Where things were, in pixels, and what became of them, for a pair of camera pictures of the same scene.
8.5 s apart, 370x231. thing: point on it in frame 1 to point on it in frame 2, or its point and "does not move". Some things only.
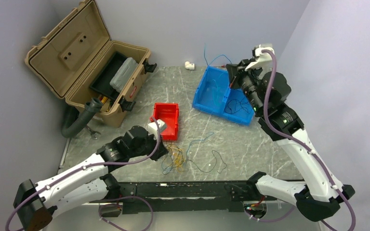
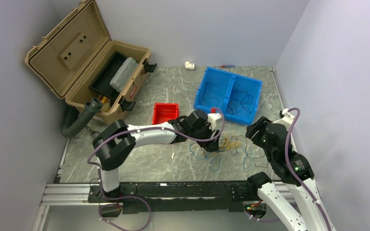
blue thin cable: x=216 y=58 to x=207 y=88
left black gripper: x=162 y=151 to x=210 y=146
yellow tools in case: x=103 y=100 does not move
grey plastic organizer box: x=121 y=78 does not move
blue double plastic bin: x=213 y=93 does not move
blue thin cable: x=208 y=134 to x=216 y=154
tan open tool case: x=78 y=59 does not move
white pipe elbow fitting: x=189 y=66 does not move
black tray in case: x=101 y=83 does not move
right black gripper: x=237 y=71 to x=252 y=129
